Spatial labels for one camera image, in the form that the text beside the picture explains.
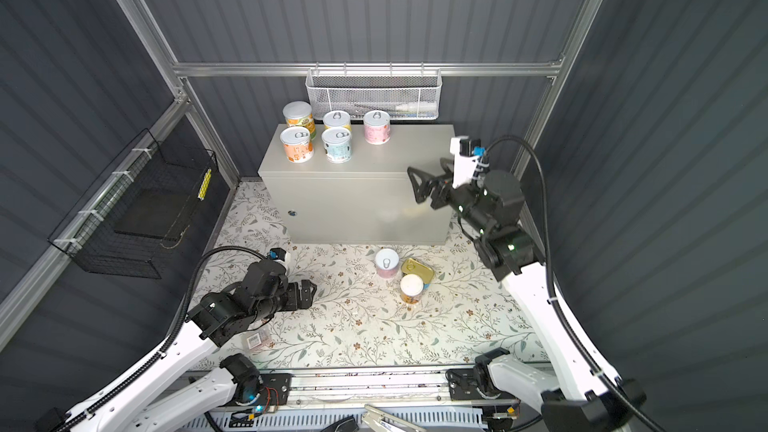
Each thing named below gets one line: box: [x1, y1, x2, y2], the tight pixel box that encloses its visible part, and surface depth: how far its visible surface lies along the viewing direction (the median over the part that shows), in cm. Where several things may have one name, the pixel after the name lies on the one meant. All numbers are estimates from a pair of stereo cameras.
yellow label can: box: [323, 110, 352, 132], surface depth 82 cm
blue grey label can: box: [321, 127, 352, 164], surface depth 77 cm
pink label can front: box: [363, 110, 391, 145], surface depth 82 cm
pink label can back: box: [375, 248, 400, 279], surface depth 93 cm
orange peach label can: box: [280, 126, 314, 164], surface depth 77 cm
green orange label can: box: [282, 100, 317, 140], surface depth 80 cm
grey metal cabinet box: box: [258, 125, 455, 244], surface depth 87 cm
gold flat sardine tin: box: [402, 258, 434, 284], surface depth 91 cm
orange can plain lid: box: [400, 274, 424, 304], surface depth 86 cm
